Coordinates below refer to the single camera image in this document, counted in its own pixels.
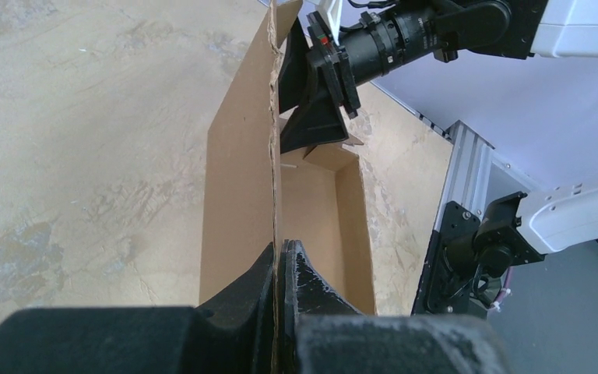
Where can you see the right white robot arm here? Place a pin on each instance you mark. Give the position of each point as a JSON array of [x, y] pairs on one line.
[[523, 75]]

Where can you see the brown cardboard box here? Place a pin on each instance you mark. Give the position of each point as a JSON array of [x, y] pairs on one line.
[[282, 233]]

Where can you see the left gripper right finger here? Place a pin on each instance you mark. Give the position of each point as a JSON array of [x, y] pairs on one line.
[[324, 333]]

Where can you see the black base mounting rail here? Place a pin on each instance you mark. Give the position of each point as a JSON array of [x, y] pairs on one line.
[[446, 282]]

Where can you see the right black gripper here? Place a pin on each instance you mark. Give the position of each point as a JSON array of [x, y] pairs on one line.
[[321, 81]]

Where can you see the aluminium frame extrusion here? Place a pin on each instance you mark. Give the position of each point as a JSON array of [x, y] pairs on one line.
[[468, 174]]

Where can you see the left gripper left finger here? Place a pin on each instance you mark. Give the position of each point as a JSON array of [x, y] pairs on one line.
[[123, 335]]

